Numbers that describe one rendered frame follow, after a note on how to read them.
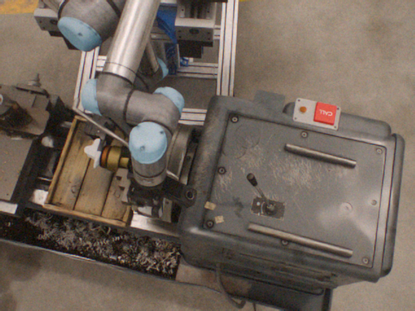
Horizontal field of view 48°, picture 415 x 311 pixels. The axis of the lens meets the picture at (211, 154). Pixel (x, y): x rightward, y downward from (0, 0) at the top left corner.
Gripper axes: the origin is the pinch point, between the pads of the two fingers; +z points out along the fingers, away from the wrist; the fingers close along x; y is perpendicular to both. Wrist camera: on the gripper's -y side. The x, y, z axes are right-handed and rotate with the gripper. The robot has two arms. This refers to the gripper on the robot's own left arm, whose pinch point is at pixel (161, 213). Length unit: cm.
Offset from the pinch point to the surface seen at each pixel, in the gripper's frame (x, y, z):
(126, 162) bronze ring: -20.4, 17.3, 13.4
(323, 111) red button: -40, -38, -8
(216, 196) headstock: -9.2, -13.3, 1.1
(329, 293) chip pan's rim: -14, -64, 69
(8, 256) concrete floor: -15, 90, 129
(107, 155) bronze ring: -21.0, 23.6, 12.7
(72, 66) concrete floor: -126, 93, 101
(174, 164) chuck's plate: -16.4, 0.8, 1.3
